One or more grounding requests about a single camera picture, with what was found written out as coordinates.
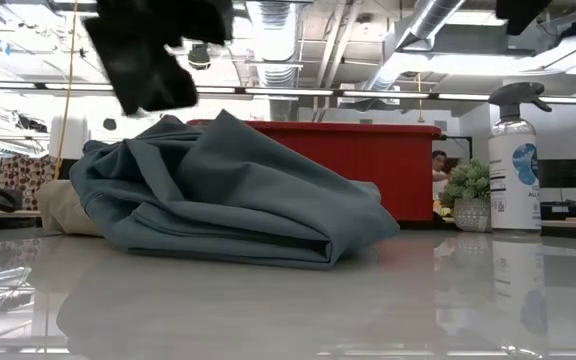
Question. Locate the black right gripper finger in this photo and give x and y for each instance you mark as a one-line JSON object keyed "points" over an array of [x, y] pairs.
{"points": [[520, 12]]}

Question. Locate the small potted succulent plant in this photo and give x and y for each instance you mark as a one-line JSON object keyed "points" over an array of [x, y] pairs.
{"points": [[468, 192]]}

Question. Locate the red plastic laundry bin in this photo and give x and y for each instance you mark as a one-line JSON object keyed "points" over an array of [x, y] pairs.
{"points": [[368, 165]]}

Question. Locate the person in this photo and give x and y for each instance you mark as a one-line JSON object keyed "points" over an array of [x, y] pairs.
{"points": [[438, 172]]}

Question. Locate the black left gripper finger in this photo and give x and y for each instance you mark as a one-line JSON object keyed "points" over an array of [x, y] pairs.
{"points": [[153, 85]]}

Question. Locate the grey-teal trousers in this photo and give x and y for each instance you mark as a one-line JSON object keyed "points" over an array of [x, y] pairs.
{"points": [[228, 200]]}

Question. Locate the black monitor on arm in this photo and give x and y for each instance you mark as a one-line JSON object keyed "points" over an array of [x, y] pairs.
{"points": [[563, 173]]}

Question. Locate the white pillar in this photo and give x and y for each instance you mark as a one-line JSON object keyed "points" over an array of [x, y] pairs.
{"points": [[70, 140]]}

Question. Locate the patterned fabric bag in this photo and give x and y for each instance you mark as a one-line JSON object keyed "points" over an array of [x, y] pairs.
{"points": [[23, 177]]}

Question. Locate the black ceiling dome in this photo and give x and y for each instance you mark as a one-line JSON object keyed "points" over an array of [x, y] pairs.
{"points": [[199, 56]]}

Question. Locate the silver ventilation duct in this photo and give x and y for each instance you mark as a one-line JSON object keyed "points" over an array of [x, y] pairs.
{"points": [[275, 50]]}

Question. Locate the white spray bottle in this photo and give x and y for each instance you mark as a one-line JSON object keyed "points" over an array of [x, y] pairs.
{"points": [[513, 190]]}

